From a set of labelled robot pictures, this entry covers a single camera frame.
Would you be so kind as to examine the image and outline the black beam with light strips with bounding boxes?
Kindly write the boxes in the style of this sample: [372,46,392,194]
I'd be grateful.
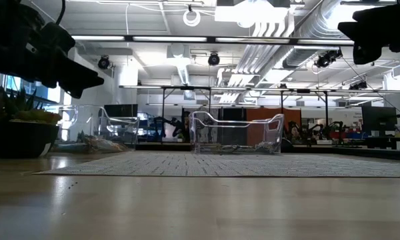
[71,34,354,47]

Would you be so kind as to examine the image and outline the succulent plant in black pot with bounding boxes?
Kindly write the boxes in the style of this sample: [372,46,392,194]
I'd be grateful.
[0,86,63,159]

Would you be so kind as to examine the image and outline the white cable loop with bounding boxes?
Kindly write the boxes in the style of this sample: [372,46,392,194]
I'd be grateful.
[182,8,202,27]

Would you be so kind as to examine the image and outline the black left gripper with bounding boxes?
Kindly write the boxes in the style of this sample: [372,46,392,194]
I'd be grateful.
[0,0,105,99]

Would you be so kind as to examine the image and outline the silver ventilation duct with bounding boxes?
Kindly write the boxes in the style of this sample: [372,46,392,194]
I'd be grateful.
[281,0,354,70]

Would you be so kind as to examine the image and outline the orange granola bar wrapper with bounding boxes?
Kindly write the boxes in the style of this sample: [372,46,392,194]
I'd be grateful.
[81,135,128,153]

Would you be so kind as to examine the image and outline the black monitor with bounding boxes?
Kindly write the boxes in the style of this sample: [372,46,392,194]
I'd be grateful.
[103,103,139,118]
[361,105,398,133]

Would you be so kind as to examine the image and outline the round black camera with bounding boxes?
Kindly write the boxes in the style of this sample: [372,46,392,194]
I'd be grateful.
[97,55,111,70]
[207,52,221,67]

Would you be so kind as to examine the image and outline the grey woven placemat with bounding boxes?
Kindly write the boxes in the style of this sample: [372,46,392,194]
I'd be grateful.
[33,151,400,178]

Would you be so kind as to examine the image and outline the black background station frame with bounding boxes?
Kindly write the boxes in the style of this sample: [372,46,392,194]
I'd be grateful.
[119,85,330,134]

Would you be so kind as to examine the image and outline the clear plastic bin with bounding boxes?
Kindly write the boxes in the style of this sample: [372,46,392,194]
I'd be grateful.
[189,111,285,155]
[43,105,141,153]

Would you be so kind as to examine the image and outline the black camera on beam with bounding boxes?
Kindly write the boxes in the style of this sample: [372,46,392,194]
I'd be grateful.
[315,49,343,69]

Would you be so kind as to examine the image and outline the orange partition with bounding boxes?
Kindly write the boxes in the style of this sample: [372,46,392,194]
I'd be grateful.
[245,107,303,147]

